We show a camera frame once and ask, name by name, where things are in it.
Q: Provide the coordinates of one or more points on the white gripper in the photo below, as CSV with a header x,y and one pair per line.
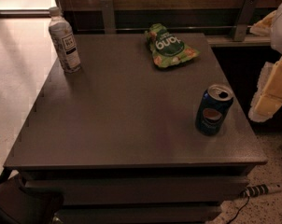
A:
x,y
281,28

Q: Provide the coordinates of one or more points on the blue pepsi can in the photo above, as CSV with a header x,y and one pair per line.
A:
x,y
215,104

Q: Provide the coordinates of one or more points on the white plastic water bottle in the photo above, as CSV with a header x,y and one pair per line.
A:
x,y
61,34

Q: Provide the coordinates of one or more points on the green chip bag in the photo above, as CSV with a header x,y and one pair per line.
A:
x,y
168,50

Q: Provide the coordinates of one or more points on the white power strip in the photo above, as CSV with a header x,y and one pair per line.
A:
x,y
262,189

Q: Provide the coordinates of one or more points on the grey drawer cabinet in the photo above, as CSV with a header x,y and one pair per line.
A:
x,y
118,138

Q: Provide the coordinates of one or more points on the dark bag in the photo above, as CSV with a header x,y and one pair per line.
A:
x,y
21,205

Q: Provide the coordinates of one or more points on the metal wall rail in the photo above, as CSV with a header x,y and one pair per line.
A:
x,y
211,22

